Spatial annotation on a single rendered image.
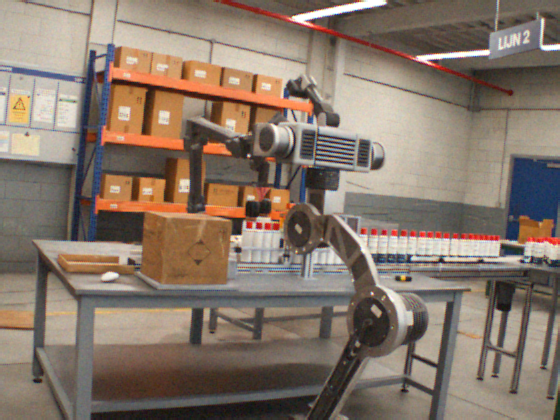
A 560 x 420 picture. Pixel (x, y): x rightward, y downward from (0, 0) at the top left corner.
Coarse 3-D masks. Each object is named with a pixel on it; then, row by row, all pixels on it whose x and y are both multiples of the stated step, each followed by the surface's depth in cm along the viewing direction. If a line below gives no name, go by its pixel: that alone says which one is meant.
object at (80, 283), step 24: (120, 264) 292; (72, 288) 229; (96, 288) 230; (120, 288) 236; (144, 288) 242; (240, 288) 266; (264, 288) 272; (288, 288) 278; (312, 288) 284; (336, 288) 290; (408, 288) 310; (432, 288) 317; (456, 288) 325
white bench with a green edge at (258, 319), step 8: (232, 240) 477; (240, 240) 483; (416, 248) 561; (376, 256) 518; (216, 312) 495; (256, 312) 450; (336, 312) 541; (344, 312) 546; (216, 320) 500; (232, 320) 475; (240, 320) 477; (248, 320) 483; (256, 320) 449; (264, 320) 492; (272, 320) 497; (280, 320) 502; (216, 328) 501; (248, 328) 459; (256, 328) 449; (256, 336) 449
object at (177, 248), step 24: (168, 216) 246; (192, 216) 259; (144, 240) 261; (168, 240) 244; (192, 240) 250; (216, 240) 256; (144, 264) 260; (168, 264) 245; (192, 264) 251; (216, 264) 257
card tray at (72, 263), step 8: (64, 256) 278; (72, 256) 280; (80, 256) 282; (88, 256) 284; (96, 256) 285; (104, 256) 287; (112, 256) 289; (64, 264) 261; (72, 264) 255; (80, 264) 257; (88, 264) 259; (96, 264) 261; (104, 264) 262; (112, 264) 287; (72, 272) 255; (80, 272) 257; (88, 272) 259; (96, 272) 261; (104, 272) 263; (112, 272) 264; (120, 272) 266; (128, 272) 268
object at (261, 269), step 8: (128, 264) 285; (136, 264) 278; (240, 264) 304; (248, 264) 306; (256, 264) 309; (264, 264) 312; (240, 272) 304; (248, 272) 307; (256, 272) 309; (264, 272) 311; (272, 272) 313; (280, 272) 316; (288, 272) 318; (296, 272) 321; (328, 272) 331; (336, 272) 334; (344, 272) 337; (384, 272) 351; (392, 272) 354; (400, 272) 357; (408, 272) 360
